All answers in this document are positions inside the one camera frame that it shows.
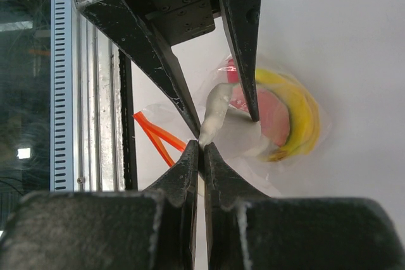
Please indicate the yellow fake banana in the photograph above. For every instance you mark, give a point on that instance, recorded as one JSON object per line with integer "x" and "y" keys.
{"x": 305, "y": 122}

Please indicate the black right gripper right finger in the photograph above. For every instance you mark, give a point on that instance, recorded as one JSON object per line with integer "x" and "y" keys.
{"x": 247, "y": 229}

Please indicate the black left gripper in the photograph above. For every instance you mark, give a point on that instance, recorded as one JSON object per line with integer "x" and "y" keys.
{"x": 144, "y": 30}

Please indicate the blue slotted cable duct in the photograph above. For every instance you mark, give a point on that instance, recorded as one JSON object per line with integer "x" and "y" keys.
{"x": 61, "y": 106}

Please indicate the red fake watermelon slice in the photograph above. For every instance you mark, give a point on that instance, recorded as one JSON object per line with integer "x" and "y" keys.
{"x": 273, "y": 113}

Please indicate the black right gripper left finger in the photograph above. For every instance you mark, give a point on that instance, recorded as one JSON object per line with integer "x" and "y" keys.
{"x": 150, "y": 229}

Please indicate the clear zip top bag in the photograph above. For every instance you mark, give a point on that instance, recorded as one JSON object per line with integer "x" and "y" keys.
{"x": 243, "y": 147}

